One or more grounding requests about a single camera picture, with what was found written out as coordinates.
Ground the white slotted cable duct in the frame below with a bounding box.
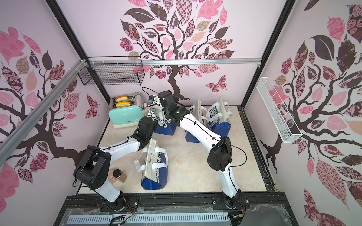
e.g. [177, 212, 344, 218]
[65, 212, 230, 226]

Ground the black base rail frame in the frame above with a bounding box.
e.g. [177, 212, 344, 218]
[55, 192, 298, 226]

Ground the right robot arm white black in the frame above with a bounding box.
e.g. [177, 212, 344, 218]
[157, 90, 243, 210]

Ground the white wire shelf basket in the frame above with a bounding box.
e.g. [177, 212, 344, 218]
[256, 77, 302, 143]

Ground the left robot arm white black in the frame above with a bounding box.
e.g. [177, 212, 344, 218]
[73, 116, 156, 211]

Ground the bread slice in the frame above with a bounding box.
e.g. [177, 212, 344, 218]
[115, 101, 132, 108]
[113, 96, 128, 103]

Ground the small jar with dark lid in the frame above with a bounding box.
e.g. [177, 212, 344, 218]
[108, 169, 127, 184]

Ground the front bread slice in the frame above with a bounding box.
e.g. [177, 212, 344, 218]
[115, 101, 132, 108]

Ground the mint green toaster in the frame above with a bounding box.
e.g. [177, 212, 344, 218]
[108, 92, 144, 128]

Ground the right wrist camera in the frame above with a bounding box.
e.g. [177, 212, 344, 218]
[149, 95, 161, 106]

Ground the black wire basket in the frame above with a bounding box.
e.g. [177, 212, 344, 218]
[78, 56, 145, 86]

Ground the aluminium rail left wall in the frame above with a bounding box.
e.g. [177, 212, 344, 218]
[1, 59, 85, 165]

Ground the rear bread slice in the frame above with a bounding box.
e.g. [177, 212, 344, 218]
[113, 96, 128, 103]

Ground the takeout bag blue beige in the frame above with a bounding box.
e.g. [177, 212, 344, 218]
[134, 139, 169, 191]
[185, 99, 207, 144]
[206, 96, 233, 137]

